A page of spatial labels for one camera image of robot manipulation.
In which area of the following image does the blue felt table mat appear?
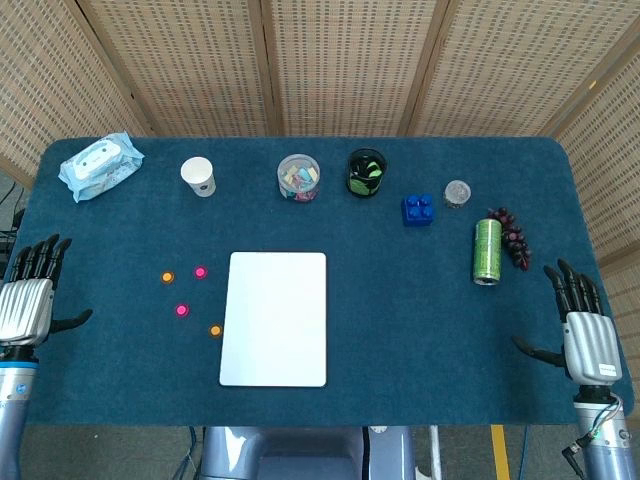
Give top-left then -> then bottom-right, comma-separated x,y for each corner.
0,135 -> 632,429

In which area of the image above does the white magnetic board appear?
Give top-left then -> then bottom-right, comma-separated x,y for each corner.
218,251 -> 328,388

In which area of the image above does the dark purple grape bunch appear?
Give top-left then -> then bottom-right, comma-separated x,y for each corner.
487,206 -> 532,272

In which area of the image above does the black mesh pen holder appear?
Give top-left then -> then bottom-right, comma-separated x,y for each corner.
346,147 -> 389,198

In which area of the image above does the right arm wrist cable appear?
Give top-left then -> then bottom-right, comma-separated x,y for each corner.
562,393 -> 625,466

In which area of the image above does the clear jar of binder clips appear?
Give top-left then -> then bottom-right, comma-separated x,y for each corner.
276,153 -> 322,204

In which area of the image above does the green drink can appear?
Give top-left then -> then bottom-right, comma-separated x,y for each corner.
473,217 -> 504,287

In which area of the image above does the white paper cup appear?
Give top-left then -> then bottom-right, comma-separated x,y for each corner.
180,156 -> 217,200

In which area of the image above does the light blue wet wipes pack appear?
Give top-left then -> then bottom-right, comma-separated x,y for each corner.
58,131 -> 146,204

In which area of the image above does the woven bamboo folding screen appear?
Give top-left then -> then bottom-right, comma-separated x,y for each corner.
0,0 -> 640,274

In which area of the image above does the blue building block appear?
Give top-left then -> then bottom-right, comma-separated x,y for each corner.
401,193 -> 437,230

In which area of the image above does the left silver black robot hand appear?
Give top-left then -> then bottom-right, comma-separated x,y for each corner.
0,233 -> 95,348

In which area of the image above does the grey blue robot torso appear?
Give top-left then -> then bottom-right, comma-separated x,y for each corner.
199,425 -> 416,480

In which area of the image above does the small clear jar of pins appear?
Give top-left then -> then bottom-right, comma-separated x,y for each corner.
443,180 -> 472,210

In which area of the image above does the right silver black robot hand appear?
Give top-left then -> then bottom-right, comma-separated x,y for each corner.
511,257 -> 624,387

